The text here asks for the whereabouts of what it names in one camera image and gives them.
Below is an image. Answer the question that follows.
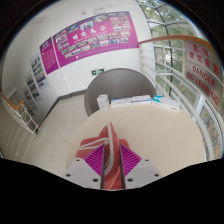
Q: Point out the white railing with orange handrail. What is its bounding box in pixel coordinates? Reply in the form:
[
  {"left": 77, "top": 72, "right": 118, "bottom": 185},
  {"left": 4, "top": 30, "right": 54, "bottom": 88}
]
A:
[{"left": 137, "top": 33, "right": 224, "bottom": 162}]

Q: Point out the blue and white box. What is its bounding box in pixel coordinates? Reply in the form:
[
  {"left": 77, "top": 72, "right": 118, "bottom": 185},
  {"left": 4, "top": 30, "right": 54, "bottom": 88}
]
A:
[{"left": 151, "top": 95, "right": 181, "bottom": 113}]

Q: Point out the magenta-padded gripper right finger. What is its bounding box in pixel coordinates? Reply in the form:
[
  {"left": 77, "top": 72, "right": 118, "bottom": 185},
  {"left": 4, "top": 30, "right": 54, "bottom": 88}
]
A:
[{"left": 118, "top": 143, "right": 163, "bottom": 190}]

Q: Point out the flat white box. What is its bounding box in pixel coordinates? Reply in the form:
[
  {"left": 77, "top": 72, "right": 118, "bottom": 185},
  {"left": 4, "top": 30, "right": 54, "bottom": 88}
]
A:
[
  {"left": 110, "top": 97, "right": 133, "bottom": 109},
  {"left": 131, "top": 95, "right": 153, "bottom": 107}
]

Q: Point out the red-lettered warning sign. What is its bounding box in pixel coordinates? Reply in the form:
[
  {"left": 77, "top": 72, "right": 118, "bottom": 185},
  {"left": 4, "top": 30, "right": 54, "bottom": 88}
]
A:
[{"left": 183, "top": 40, "right": 224, "bottom": 113}]

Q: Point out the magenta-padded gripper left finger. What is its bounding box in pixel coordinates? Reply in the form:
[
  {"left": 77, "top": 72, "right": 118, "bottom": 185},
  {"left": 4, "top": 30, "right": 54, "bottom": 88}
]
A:
[{"left": 63, "top": 143, "right": 107, "bottom": 190}]

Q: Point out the white-framed glass window wall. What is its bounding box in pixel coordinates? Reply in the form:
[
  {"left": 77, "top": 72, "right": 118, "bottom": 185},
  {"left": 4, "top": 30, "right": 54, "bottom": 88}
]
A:
[{"left": 134, "top": 0, "right": 224, "bottom": 162}]

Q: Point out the large magenta photo poster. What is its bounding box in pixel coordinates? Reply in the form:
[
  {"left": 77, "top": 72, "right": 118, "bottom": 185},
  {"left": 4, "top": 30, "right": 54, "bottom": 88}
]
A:
[{"left": 52, "top": 10, "right": 140, "bottom": 69}]

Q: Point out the grey round-backed chair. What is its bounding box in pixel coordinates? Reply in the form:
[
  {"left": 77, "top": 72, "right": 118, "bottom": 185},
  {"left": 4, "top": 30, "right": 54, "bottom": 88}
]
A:
[{"left": 83, "top": 67, "right": 157, "bottom": 117}]

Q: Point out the green exit sign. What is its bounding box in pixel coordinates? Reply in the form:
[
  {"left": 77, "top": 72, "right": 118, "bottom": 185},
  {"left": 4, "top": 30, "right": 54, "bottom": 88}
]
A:
[{"left": 91, "top": 68, "right": 106, "bottom": 76}]

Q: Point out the white stair railing orange handrail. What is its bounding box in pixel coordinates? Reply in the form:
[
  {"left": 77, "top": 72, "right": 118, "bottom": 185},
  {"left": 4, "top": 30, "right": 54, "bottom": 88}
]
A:
[{"left": 0, "top": 90, "right": 41, "bottom": 136}]

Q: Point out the salmon pink towel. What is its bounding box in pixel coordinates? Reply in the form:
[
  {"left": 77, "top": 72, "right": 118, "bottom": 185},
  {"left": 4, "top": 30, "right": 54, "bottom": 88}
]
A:
[{"left": 75, "top": 121, "right": 131, "bottom": 191}]

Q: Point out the narrow magenta text poster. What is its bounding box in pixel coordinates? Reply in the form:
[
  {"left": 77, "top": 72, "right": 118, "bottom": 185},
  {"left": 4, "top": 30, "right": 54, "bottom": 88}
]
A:
[{"left": 39, "top": 36, "right": 61, "bottom": 76}]

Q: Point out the small upright white box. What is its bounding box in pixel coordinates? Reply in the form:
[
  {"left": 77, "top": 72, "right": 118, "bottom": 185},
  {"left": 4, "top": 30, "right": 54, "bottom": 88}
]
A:
[{"left": 96, "top": 94, "right": 111, "bottom": 111}]

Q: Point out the white photo wall poster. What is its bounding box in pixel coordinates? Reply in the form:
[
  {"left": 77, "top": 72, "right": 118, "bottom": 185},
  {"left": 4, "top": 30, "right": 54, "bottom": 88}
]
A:
[
  {"left": 29, "top": 53, "right": 48, "bottom": 90},
  {"left": 23, "top": 71, "right": 43, "bottom": 102},
  {"left": 21, "top": 85, "right": 37, "bottom": 112}
]

